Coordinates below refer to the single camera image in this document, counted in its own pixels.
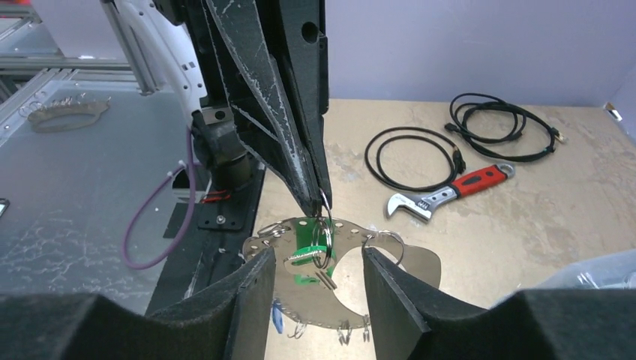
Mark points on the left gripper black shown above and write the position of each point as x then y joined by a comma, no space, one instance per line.
269,61

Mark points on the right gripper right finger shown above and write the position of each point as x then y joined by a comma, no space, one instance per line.
411,319

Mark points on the green capped key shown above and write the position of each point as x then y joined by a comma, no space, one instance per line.
300,263

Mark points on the metal key organizer plate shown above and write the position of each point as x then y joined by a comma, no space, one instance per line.
343,309

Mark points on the metal split keyring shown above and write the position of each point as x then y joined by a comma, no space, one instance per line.
324,229

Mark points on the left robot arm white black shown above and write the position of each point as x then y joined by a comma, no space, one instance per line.
216,143

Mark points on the blue capped key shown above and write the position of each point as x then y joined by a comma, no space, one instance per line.
277,316

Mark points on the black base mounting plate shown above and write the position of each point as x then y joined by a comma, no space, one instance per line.
211,248

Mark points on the spare key organizer plate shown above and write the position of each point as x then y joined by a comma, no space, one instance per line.
64,114

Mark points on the clear plastic storage box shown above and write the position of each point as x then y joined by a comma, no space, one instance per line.
603,283

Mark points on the aluminium frame rail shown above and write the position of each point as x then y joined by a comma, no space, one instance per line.
59,64

